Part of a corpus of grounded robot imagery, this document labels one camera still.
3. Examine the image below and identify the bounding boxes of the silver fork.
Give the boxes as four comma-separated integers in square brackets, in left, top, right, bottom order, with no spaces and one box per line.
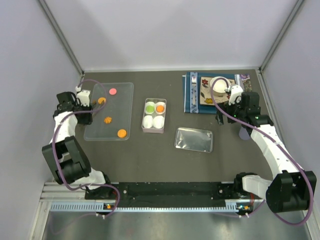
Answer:
[191,75,197,105]

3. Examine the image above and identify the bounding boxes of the cream ceramic bowl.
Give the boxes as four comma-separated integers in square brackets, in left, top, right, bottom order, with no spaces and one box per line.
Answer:
[210,76,231,97]

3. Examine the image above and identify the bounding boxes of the patterned napkin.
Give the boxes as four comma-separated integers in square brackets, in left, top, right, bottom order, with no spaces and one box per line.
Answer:
[235,73,252,92]

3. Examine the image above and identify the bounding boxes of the clear plastic cookie tray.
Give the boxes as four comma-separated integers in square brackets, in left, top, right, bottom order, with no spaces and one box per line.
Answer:
[83,82,134,141]

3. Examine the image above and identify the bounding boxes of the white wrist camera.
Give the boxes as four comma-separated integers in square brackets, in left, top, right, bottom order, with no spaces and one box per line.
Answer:
[225,85,244,106]
[75,86,91,107]

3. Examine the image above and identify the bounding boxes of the orange cookie upper left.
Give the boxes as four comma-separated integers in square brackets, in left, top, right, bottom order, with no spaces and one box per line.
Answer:
[97,97,107,105]

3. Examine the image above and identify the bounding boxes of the orange round cookie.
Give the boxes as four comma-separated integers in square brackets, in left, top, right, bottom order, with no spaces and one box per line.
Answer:
[156,105,165,114]

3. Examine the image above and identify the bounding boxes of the orange flower cookie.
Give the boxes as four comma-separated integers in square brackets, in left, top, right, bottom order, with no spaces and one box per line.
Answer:
[104,116,113,124]

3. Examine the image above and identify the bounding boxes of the orange cookie near corner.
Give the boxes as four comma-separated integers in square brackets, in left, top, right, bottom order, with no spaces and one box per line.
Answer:
[117,129,128,138]

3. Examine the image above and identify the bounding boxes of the metal tongs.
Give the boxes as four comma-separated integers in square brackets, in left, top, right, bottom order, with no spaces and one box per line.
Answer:
[91,100,107,115]

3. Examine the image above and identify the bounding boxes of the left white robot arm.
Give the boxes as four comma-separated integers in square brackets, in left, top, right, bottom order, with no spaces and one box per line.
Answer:
[41,90,114,199]

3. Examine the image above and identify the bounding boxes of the green round cookie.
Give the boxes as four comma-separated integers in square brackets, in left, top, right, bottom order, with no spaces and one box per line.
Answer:
[145,105,155,114]

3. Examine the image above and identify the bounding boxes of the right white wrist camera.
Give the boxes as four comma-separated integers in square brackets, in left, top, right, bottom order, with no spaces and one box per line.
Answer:
[225,85,244,106]

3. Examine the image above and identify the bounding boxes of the floral square plate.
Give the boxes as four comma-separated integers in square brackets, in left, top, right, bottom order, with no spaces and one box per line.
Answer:
[200,77,236,106]

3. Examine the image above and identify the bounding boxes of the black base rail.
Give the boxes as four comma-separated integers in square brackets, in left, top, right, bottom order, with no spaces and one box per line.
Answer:
[84,181,253,208]

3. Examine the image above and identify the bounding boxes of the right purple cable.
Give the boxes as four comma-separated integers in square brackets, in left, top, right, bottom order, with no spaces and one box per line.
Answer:
[211,77,314,225]

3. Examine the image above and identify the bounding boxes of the pink round cookie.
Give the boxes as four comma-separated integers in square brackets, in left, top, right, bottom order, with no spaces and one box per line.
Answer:
[109,88,117,96]

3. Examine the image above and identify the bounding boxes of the blue patterned placemat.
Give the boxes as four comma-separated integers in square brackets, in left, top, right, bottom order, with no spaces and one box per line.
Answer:
[182,72,238,115]

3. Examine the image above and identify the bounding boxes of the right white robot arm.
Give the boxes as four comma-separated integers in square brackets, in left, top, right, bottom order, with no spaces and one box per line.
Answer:
[216,90,317,213]

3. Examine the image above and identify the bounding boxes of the white cookie box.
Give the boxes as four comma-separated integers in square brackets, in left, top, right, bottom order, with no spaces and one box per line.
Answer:
[141,98,167,134]

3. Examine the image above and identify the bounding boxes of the purple cup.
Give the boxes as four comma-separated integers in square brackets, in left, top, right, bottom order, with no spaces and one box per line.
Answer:
[238,127,251,141]

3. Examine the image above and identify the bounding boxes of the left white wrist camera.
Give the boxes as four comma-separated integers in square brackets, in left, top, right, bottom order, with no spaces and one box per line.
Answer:
[75,86,91,107]

